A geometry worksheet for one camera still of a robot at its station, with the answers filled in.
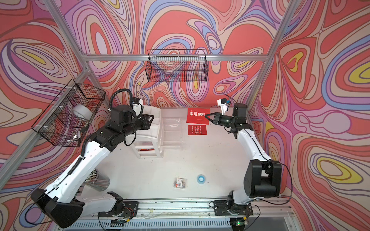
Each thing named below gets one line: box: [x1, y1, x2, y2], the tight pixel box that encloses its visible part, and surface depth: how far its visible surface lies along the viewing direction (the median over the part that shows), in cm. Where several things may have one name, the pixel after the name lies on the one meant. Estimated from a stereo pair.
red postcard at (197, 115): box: [185, 107, 211, 125], surface depth 83 cm
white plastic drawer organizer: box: [133, 105, 162, 159], surface depth 83 cm
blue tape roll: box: [197, 174, 206, 185], surface depth 84 cm
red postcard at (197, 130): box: [187, 124, 208, 136], surface depth 109 cm
